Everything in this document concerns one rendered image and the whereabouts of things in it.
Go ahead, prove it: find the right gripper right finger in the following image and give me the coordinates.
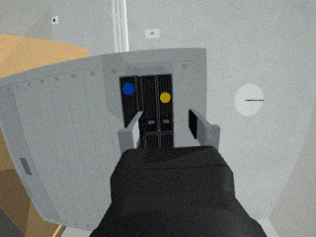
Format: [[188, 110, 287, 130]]
[[189, 109, 220, 151]]

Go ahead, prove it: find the grey metal rack frame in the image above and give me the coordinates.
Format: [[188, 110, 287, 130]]
[[0, 47, 207, 231]]

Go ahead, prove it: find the flat tan wooden board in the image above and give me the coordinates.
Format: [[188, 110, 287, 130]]
[[0, 34, 89, 237]]

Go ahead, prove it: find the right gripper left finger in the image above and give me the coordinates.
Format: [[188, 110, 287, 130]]
[[118, 112, 146, 155]]

